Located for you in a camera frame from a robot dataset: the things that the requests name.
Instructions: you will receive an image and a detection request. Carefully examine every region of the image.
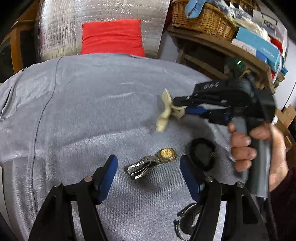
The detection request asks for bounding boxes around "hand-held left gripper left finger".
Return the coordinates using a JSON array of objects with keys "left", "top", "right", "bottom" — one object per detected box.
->
[{"left": 28, "top": 154, "right": 118, "bottom": 241}]

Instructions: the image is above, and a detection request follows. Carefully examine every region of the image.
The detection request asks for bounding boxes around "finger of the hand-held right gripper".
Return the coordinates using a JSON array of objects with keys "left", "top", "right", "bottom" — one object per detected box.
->
[
  {"left": 172, "top": 91, "right": 232, "bottom": 109},
  {"left": 184, "top": 105, "right": 233, "bottom": 123}
]

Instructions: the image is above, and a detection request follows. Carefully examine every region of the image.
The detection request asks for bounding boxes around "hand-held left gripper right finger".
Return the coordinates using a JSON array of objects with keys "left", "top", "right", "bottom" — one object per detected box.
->
[{"left": 180, "top": 155, "right": 270, "bottom": 241}]

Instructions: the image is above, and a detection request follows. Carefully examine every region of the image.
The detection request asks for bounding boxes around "black scrunchie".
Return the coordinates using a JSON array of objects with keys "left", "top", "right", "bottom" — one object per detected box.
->
[{"left": 188, "top": 138, "right": 217, "bottom": 172}]

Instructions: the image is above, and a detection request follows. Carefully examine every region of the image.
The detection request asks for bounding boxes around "gold face metal watch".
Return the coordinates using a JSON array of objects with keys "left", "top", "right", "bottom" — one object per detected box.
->
[{"left": 124, "top": 148, "right": 178, "bottom": 180}]

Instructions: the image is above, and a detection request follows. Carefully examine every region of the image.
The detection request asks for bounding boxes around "beige hair claw clip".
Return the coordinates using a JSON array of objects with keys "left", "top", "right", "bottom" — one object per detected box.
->
[{"left": 156, "top": 89, "right": 188, "bottom": 133}]

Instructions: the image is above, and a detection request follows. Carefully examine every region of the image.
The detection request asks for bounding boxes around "black cuff bangle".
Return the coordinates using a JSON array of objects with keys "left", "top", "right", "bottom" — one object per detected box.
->
[{"left": 173, "top": 203, "right": 204, "bottom": 239}]

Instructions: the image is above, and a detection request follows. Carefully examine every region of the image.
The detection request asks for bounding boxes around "person's right hand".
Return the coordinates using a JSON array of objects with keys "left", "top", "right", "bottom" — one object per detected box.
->
[{"left": 228, "top": 122, "right": 289, "bottom": 193}]

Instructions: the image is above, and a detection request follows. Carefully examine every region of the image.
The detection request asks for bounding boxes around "wooden side table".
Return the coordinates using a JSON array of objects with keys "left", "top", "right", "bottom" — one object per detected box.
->
[{"left": 166, "top": 25, "right": 278, "bottom": 91}]

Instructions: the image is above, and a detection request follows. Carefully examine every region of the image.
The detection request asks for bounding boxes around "blue cardboard box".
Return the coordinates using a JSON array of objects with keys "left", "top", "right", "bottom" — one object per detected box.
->
[{"left": 235, "top": 27, "right": 281, "bottom": 71}]

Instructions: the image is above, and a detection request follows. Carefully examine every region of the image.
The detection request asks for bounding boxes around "white plastic bag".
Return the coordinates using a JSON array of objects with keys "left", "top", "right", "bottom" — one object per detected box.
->
[{"left": 233, "top": 17, "right": 271, "bottom": 42}]

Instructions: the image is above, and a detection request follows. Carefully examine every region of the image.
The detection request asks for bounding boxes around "grey cloth cover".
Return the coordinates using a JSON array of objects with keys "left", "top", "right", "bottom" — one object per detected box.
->
[{"left": 0, "top": 53, "right": 255, "bottom": 241}]

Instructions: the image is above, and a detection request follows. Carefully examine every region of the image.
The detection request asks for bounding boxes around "wicker basket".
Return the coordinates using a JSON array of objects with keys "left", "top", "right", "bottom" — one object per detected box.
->
[{"left": 171, "top": 0, "right": 238, "bottom": 42}]

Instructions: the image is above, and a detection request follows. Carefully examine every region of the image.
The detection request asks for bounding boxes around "light blue cloth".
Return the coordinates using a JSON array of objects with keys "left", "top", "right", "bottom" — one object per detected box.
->
[{"left": 184, "top": 0, "right": 206, "bottom": 18}]

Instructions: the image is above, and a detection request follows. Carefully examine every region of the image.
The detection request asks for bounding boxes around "red cushion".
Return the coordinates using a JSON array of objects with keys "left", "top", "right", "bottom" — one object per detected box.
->
[{"left": 81, "top": 19, "right": 146, "bottom": 57}]

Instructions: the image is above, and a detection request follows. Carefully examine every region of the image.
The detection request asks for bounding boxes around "silver foil insulation sheet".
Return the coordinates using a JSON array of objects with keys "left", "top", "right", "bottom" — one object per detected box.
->
[{"left": 35, "top": 0, "right": 171, "bottom": 63}]

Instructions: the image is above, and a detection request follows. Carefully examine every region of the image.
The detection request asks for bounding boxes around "wooden frame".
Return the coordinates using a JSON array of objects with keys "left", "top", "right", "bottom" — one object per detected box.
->
[{"left": 0, "top": 0, "right": 41, "bottom": 79}]

